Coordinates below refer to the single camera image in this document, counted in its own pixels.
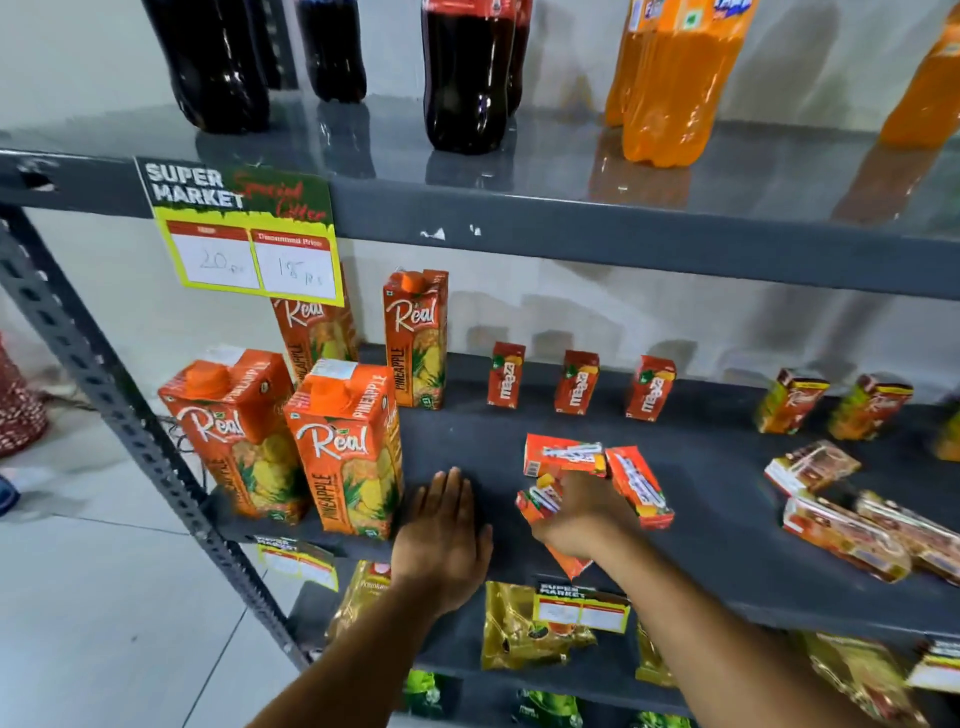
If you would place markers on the person's right hand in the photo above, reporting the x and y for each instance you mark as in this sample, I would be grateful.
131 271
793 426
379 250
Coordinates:
589 517

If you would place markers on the person's left hand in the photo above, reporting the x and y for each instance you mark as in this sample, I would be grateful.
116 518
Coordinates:
439 551

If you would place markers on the person's right fingers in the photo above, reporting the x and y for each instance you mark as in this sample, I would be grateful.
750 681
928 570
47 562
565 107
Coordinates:
551 534

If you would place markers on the person's left middle finger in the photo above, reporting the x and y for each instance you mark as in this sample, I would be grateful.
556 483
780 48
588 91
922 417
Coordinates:
454 495

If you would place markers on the person's left little finger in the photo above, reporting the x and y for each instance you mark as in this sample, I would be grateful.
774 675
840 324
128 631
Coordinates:
416 506

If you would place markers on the person's left thumb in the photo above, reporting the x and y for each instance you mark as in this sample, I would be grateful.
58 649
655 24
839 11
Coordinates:
484 541

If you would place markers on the small orange mango drink carton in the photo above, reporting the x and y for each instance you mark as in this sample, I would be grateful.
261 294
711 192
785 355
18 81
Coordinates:
640 487
506 376
650 390
562 455
541 501
577 383

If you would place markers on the person's right forearm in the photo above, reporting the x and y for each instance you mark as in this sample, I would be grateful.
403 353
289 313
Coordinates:
712 645

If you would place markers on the person's left forearm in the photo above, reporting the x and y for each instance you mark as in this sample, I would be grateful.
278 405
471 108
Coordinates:
360 667

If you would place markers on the small green yellow price tag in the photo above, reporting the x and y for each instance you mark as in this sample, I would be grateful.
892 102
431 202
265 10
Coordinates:
937 667
296 562
581 609

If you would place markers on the large pineapple juice carton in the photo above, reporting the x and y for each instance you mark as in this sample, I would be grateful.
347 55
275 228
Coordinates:
236 439
349 457
416 341
315 337

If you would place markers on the golden snack packet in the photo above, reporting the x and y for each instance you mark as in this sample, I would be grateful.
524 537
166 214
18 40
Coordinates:
360 596
514 634
862 675
651 660

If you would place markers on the green snack packet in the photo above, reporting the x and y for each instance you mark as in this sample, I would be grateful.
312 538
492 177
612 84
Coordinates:
660 721
547 710
422 691

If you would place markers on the grey metal shelf rack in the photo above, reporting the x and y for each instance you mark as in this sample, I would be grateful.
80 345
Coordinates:
570 225

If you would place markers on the large green yellow price sign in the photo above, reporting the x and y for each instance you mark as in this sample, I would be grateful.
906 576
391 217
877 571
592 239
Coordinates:
240 240

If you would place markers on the red woven basket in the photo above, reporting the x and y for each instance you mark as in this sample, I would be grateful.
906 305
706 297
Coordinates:
19 409

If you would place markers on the blue object on floor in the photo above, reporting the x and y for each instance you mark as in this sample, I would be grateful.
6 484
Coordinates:
6 496

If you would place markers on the dark cola bottle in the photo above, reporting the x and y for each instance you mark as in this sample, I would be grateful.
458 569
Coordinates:
466 82
331 49
214 64
517 67

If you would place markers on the orange soda bottle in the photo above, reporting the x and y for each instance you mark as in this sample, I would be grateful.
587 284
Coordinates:
679 90
621 75
926 97

